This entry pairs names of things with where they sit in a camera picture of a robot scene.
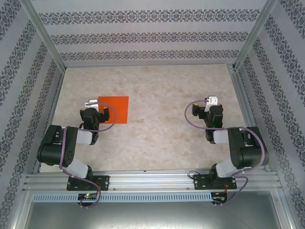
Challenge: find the grey slotted cable duct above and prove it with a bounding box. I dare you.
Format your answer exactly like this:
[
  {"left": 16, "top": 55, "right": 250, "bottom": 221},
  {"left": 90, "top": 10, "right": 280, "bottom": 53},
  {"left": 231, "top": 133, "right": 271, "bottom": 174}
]
[{"left": 32, "top": 192, "right": 213, "bottom": 203}]

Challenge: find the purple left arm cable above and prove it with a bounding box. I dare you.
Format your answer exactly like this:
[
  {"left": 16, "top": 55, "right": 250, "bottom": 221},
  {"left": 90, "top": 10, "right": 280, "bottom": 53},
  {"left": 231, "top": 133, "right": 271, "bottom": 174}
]
[{"left": 59, "top": 102, "right": 118, "bottom": 209}]

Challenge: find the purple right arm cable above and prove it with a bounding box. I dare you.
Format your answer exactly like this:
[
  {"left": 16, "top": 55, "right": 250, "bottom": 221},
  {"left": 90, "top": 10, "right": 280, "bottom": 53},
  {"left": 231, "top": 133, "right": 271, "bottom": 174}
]
[{"left": 185, "top": 101, "right": 265, "bottom": 206}]

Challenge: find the aluminium table edge rail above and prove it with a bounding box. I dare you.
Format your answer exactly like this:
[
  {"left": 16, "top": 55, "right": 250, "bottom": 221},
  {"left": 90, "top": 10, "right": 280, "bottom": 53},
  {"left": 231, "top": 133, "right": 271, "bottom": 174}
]
[
  {"left": 227, "top": 64, "right": 271, "bottom": 171},
  {"left": 32, "top": 68, "right": 65, "bottom": 174}
]

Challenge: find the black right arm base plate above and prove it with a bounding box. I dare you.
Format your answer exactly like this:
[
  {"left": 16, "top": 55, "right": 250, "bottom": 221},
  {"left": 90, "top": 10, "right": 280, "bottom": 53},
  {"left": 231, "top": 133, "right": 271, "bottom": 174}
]
[{"left": 193, "top": 173, "right": 238, "bottom": 191}]

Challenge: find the orange paper sheet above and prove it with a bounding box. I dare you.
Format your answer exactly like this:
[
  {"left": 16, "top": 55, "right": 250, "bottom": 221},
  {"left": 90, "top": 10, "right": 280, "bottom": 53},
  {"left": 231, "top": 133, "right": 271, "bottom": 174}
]
[{"left": 97, "top": 96, "right": 130, "bottom": 125}]

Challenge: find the aluminium frame bar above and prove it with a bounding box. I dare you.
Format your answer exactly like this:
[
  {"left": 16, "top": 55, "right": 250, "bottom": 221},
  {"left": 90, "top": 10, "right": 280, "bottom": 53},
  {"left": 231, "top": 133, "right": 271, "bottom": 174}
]
[
  {"left": 271, "top": 190, "right": 296, "bottom": 229},
  {"left": 9, "top": 189, "right": 33, "bottom": 229}
]

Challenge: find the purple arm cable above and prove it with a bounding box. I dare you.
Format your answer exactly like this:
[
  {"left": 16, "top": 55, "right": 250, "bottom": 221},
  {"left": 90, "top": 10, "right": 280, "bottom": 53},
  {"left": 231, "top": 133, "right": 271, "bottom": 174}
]
[
  {"left": 59, "top": 102, "right": 118, "bottom": 209},
  {"left": 185, "top": 101, "right": 265, "bottom": 206}
]

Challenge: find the aluminium frame post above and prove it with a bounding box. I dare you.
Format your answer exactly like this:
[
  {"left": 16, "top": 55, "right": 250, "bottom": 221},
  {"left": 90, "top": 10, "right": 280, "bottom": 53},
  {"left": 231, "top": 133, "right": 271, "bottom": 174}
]
[
  {"left": 20, "top": 0, "right": 66, "bottom": 70},
  {"left": 234, "top": 0, "right": 278, "bottom": 71}
]

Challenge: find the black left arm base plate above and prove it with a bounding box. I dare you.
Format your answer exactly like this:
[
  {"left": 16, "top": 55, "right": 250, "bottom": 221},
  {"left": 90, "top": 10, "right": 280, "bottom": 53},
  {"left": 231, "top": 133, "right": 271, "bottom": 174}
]
[{"left": 66, "top": 175, "right": 111, "bottom": 191}]

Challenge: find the grey sheet metal panel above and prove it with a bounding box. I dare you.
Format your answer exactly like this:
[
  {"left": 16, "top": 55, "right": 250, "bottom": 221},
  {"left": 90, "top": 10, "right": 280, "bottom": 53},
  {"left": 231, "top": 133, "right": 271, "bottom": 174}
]
[{"left": 23, "top": 202, "right": 286, "bottom": 229}]

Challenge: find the aluminium mounting rail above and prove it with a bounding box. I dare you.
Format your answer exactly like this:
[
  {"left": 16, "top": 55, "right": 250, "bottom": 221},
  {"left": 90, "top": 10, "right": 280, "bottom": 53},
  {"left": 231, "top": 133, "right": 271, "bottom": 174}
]
[{"left": 22, "top": 168, "right": 279, "bottom": 191}]

